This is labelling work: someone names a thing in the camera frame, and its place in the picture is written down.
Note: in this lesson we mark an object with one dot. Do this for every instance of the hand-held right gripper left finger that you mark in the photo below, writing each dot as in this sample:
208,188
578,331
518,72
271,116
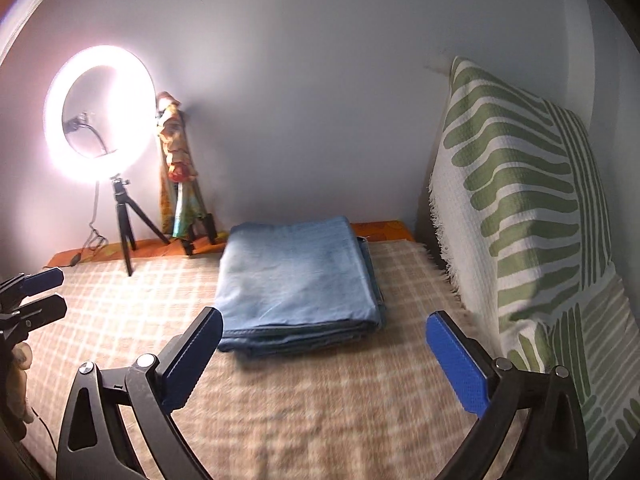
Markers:
192,360

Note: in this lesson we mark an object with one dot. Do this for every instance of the person's left hand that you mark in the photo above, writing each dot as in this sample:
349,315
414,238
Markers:
22,380

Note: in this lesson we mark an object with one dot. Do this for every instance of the colourful patterned cloth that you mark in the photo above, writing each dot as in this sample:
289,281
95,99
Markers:
175,160

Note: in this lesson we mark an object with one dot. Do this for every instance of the green white patterned pillow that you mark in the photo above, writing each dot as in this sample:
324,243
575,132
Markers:
515,185

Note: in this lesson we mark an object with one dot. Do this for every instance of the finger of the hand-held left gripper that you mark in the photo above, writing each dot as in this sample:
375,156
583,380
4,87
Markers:
42,280
45,310

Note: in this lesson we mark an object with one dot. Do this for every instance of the black cloth-covered tripod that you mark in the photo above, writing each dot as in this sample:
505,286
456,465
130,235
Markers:
210,225

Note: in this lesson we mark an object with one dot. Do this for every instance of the beige checked blanket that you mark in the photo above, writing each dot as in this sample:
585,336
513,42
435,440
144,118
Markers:
300,410

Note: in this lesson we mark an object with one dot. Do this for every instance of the black gooseneck phone holder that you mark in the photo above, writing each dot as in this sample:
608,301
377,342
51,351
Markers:
75,124

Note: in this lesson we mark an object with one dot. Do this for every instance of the blue denim pants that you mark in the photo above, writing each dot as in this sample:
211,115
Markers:
295,280

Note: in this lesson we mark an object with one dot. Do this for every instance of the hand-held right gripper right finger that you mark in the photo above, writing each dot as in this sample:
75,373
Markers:
457,365

